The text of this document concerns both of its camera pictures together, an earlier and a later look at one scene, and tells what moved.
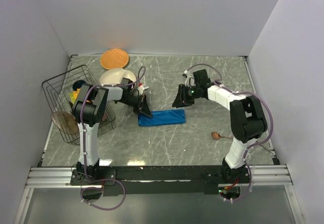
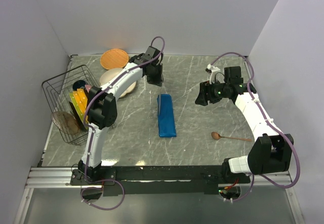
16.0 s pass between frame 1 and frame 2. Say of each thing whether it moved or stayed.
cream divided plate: stayed
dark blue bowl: stayed
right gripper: moved
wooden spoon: stayed
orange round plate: stayed
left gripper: moved
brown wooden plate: stayed
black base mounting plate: stayed
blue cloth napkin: moved
